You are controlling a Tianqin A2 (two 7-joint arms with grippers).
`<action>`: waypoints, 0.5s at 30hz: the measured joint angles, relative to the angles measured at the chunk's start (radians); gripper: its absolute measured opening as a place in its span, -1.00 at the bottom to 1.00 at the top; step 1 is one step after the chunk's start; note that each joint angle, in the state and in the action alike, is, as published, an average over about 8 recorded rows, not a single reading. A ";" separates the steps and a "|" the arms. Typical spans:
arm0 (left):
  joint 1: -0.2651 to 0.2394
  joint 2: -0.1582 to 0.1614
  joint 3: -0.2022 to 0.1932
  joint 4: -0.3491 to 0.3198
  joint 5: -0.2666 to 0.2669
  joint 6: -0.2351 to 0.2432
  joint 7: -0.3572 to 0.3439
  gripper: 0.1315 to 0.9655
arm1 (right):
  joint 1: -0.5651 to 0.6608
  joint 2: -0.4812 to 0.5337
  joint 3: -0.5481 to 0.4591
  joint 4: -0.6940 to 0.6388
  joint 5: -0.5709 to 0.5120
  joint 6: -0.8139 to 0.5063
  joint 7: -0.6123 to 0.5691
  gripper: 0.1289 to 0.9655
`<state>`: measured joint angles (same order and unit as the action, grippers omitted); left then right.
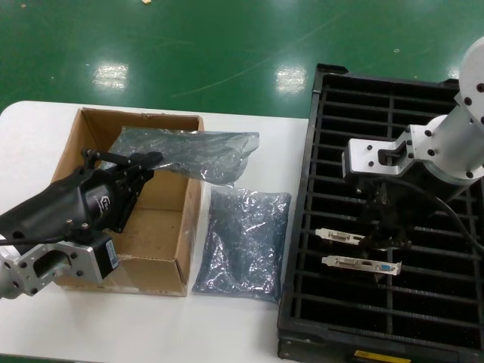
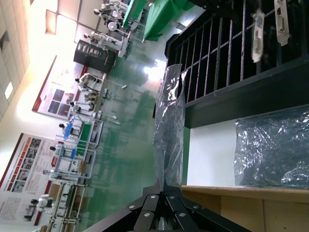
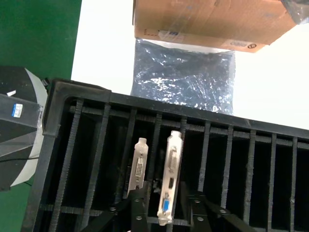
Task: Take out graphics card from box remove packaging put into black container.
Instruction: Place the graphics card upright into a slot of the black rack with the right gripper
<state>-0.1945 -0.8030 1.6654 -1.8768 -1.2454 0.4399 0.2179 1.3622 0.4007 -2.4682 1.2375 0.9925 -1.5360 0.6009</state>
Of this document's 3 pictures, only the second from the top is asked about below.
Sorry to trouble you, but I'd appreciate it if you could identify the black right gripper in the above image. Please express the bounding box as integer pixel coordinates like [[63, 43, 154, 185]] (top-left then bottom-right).
[[194, 0, 244, 13]]

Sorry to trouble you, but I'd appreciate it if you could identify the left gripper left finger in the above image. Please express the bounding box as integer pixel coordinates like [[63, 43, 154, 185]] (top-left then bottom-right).
[[85, 186, 162, 232]]

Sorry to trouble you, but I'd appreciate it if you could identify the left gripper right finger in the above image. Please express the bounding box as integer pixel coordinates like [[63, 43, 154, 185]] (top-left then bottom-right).
[[164, 189, 249, 232]]

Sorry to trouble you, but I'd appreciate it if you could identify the grey antistatic bag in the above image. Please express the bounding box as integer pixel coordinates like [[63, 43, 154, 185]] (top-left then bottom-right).
[[233, 105, 309, 188], [152, 63, 186, 189]]

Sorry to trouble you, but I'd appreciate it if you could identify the open brown cardboard box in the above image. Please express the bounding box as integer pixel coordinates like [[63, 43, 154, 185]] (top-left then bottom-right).
[[181, 185, 309, 232]]

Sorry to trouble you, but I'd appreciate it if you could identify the black slotted plastic container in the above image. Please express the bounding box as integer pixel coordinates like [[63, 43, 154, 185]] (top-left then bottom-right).
[[165, 0, 309, 129]]

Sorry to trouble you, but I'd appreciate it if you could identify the green table cover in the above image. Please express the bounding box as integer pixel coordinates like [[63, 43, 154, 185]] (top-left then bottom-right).
[[122, 0, 148, 29], [142, 0, 191, 42]]

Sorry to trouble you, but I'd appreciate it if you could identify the white robot workstation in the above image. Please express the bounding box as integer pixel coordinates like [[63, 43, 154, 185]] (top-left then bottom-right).
[[93, 0, 128, 33], [83, 31, 131, 58]]

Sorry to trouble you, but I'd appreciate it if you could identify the info board with photo row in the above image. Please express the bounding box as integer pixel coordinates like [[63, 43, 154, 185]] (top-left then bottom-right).
[[0, 132, 57, 194]]

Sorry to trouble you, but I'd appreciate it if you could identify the info board with grey diagrams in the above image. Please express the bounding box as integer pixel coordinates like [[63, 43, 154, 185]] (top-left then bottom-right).
[[0, 192, 49, 227]]

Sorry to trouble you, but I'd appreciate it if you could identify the black cabinet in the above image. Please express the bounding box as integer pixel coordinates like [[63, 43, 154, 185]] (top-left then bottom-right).
[[73, 39, 116, 74]]

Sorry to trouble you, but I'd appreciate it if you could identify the info board with dark photos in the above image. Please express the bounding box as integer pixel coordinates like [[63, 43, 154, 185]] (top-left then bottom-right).
[[32, 55, 84, 119]]

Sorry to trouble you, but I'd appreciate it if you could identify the square ceiling light panel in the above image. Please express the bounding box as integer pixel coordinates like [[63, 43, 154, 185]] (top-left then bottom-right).
[[4, 81, 14, 99]]

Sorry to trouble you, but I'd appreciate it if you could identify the white tube frame workbench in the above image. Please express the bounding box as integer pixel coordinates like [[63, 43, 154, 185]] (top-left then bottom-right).
[[38, 205, 84, 232], [49, 180, 90, 208]]

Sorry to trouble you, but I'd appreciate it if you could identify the white frame shelf blue tray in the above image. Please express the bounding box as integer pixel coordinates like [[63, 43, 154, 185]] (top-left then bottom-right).
[[49, 144, 98, 180]]

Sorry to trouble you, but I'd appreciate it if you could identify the white frame shelf green panel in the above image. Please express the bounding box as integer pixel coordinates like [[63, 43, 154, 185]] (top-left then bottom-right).
[[63, 113, 105, 150]]

